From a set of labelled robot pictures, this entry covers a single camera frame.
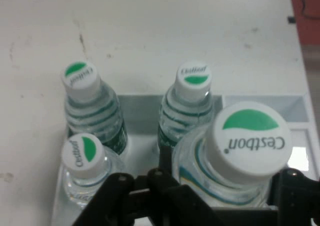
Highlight white and blue compartment box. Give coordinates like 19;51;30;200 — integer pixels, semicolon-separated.
51;93;320;226

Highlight orange red box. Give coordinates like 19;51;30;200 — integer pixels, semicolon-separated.
288;0;320;46

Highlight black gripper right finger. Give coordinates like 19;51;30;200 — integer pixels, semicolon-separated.
264;167;320;226

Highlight thin black cable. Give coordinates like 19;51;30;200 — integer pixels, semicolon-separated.
297;0;320;21

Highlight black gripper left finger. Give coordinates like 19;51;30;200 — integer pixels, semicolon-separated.
71;144;216;226

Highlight green label water bottle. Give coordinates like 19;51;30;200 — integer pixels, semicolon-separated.
60;132;128;210
171;100;294;210
156;59;216;151
60;60;130;155

